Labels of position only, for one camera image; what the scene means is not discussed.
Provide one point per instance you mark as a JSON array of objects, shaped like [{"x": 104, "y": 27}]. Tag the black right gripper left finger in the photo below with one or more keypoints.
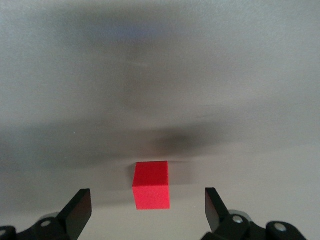
[{"x": 77, "y": 212}]

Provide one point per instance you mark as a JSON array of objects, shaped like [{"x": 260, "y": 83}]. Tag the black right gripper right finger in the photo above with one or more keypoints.
[{"x": 217, "y": 215}]

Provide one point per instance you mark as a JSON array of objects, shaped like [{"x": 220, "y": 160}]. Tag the red cube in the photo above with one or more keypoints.
[{"x": 151, "y": 186}]

